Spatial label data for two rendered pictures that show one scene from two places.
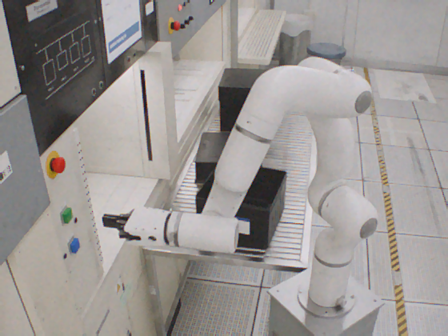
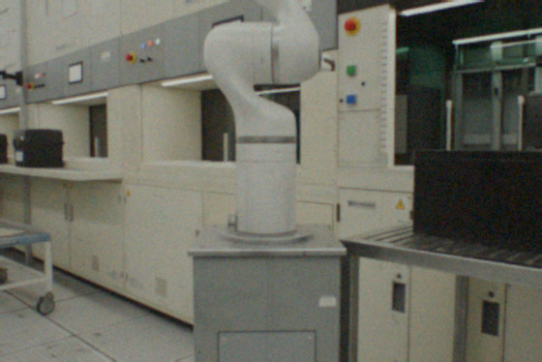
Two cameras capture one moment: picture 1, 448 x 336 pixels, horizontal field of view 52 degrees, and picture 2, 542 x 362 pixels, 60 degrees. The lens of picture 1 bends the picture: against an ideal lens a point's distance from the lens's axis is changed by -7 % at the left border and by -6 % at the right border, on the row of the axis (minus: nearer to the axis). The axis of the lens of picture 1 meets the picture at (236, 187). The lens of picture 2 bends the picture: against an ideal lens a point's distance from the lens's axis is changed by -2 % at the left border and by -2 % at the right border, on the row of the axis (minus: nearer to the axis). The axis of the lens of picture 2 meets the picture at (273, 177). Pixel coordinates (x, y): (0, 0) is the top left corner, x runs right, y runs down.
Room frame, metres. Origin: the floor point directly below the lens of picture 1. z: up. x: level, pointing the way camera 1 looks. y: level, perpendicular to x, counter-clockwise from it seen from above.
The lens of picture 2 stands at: (1.66, -1.09, 0.94)
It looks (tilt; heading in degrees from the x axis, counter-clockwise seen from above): 4 degrees down; 124
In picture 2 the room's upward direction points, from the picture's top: straight up
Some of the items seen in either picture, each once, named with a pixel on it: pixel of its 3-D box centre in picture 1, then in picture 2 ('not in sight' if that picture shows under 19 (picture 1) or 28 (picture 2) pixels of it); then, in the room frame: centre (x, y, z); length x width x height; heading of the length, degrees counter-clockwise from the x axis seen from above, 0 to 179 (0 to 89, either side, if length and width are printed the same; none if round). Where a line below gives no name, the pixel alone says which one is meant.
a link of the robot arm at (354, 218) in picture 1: (345, 229); (250, 83); (1.08, -0.31, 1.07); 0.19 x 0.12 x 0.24; 30
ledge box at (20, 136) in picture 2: not in sight; (38, 147); (-1.50, 0.73, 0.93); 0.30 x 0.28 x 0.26; 167
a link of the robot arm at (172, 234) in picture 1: (175, 230); not in sight; (0.91, 0.14, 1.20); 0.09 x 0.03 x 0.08; 170
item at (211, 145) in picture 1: (230, 154); not in sight; (1.93, 0.03, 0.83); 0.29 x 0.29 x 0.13; 87
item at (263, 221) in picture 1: (242, 202); (506, 192); (1.52, -0.02, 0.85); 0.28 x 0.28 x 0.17; 72
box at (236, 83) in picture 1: (248, 99); not in sight; (2.40, -0.07, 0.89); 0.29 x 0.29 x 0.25; 84
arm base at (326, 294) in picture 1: (330, 276); (265, 189); (1.11, -0.30, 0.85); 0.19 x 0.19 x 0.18
